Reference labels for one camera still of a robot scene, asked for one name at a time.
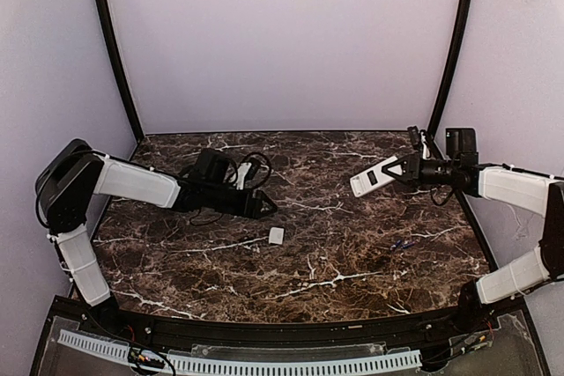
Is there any white remote control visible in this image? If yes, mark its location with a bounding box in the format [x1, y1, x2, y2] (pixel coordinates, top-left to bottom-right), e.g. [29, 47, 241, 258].
[349, 156, 398, 197]

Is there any white battery cover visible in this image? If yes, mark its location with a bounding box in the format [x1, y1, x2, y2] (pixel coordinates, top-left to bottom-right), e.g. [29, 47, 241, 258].
[268, 227, 285, 245]

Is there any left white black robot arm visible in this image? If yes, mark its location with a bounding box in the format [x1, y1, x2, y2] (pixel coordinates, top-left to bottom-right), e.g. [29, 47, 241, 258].
[34, 139, 278, 330]

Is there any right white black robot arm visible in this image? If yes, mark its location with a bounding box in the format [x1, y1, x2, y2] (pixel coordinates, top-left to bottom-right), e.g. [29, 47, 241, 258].
[382, 127, 563, 332]

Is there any green circuit board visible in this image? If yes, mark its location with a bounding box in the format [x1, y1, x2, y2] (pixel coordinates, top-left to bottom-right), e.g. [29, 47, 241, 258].
[127, 347, 165, 370]

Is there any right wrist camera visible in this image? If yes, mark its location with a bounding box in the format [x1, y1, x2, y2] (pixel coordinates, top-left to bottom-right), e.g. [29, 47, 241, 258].
[407, 126, 432, 159]

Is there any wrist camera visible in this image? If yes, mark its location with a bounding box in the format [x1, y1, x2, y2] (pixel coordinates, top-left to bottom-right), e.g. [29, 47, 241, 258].
[407, 126, 432, 159]
[231, 151, 272, 189]

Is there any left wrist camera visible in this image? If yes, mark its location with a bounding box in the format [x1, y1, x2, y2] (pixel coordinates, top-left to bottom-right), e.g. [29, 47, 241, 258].
[231, 151, 272, 189]

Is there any right black frame post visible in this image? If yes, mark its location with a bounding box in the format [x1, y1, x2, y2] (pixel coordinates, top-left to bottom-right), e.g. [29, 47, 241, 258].
[427, 0, 471, 137]

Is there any black frame post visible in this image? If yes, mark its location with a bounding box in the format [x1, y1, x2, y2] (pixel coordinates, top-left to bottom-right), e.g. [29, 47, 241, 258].
[427, 0, 471, 137]
[94, 0, 145, 144]

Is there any black front rail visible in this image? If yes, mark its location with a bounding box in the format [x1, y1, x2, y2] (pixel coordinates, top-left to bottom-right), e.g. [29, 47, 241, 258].
[120, 307, 459, 346]

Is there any white slotted cable duct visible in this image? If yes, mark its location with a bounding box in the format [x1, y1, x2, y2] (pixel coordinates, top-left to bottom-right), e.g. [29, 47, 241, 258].
[56, 329, 422, 375]

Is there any left black frame post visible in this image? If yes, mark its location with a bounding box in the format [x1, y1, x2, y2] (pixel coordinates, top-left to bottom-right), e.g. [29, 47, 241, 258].
[94, 0, 145, 144]

